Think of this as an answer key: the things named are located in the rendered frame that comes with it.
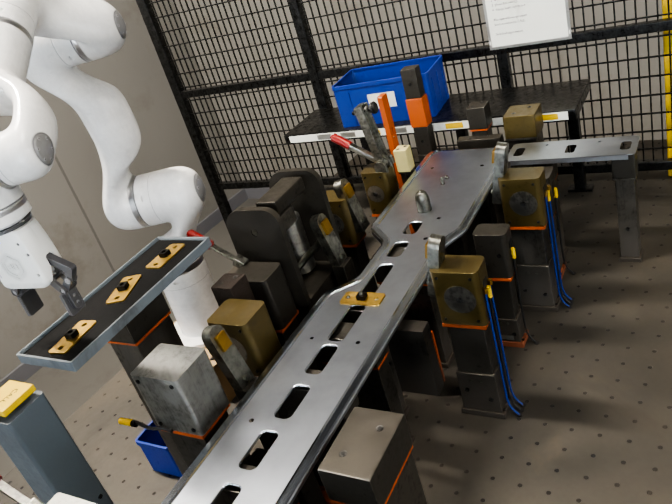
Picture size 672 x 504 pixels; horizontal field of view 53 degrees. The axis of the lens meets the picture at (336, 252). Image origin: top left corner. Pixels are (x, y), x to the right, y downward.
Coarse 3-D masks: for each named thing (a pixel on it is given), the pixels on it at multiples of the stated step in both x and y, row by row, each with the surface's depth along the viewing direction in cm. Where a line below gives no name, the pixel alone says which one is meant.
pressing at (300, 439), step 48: (432, 192) 156; (480, 192) 150; (384, 240) 142; (336, 288) 131; (384, 288) 127; (384, 336) 114; (288, 384) 110; (336, 384) 106; (240, 432) 103; (288, 432) 100; (192, 480) 97; (240, 480) 94; (288, 480) 92
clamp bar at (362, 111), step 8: (360, 104) 158; (376, 104) 156; (352, 112) 159; (360, 112) 156; (368, 112) 157; (376, 112) 156; (360, 120) 157; (368, 120) 159; (368, 128) 158; (376, 128) 160; (368, 136) 159; (376, 136) 161; (368, 144) 160; (376, 144) 159; (384, 144) 162; (376, 152) 160; (384, 152) 163; (376, 160) 162; (384, 160) 161
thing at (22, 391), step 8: (8, 384) 102; (16, 384) 102; (24, 384) 101; (32, 384) 101; (0, 392) 101; (8, 392) 100; (16, 392) 100; (24, 392) 99; (32, 392) 101; (0, 400) 99; (8, 400) 98; (16, 400) 98; (0, 408) 97; (8, 408) 97
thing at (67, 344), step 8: (88, 320) 113; (72, 328) 112; (80, 328) 111; (88, 328) 110; (64, 336) 109; (72, 336) 108; (80, 336) 109; (56, 344) 108; (64, 344) 108; (72, 344) 107; (56, 352) 106; (64, 352) 106
